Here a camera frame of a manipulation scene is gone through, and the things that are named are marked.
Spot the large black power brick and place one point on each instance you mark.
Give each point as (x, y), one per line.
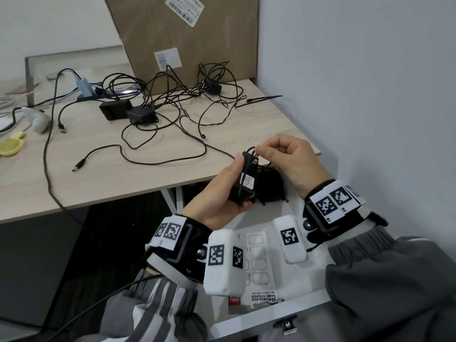
(114, 109)

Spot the small black power adapter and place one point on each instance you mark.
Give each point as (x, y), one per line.
(213, 87)

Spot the large white shipping label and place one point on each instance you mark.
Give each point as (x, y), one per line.
(185, 8)

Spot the white table leg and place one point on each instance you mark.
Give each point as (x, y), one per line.
(172, 201)

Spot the person's right hand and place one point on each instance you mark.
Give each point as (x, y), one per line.
(299, 163)

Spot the black wedge power adapter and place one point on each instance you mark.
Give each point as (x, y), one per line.
(141, 115)

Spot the brown cardboard box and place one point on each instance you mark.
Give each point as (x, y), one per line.
(199, 35)

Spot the dark power strip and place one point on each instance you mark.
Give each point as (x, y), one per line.
(117, 94)

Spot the left wrist camera rig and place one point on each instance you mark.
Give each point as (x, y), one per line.
(221, 259)

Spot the person's left thumb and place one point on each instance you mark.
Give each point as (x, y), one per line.
(233, 169)

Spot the person's left hand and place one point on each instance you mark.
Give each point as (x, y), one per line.
(213, 202)

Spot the person's right forearm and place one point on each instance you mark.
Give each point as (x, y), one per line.
(392, 288)

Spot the wrist camera rig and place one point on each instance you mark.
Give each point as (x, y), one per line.
(335, 204)
(221, 259)

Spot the white sticker sheet pack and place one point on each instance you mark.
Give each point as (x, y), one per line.
(260, 281)

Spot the grey panel frame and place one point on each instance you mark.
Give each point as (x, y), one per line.
(71, 60)

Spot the small yellow lid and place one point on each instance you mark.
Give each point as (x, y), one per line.
(17, 135)

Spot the person's left forearm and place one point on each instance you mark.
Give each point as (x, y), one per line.
(153, 309)

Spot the right wrist camera rig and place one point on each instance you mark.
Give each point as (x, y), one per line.
(335, 204)

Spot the light blue usb hub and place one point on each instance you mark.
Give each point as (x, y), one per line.
(84, 87)

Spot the black power adapter white label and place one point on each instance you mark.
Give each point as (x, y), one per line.
(244, 181)

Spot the white rounded plastic object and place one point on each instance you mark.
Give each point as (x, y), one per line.
(38, 120)

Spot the metal drawer lock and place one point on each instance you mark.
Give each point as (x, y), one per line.
(285, 325)

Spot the yellow plastic dish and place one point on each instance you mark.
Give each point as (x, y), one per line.
(10, 147)

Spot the person's right thumb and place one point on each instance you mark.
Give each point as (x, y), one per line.
(268, 154)

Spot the black pouch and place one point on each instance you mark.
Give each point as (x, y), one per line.
(270, 186)

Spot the small white box label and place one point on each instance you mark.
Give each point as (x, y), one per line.
(167, 59)

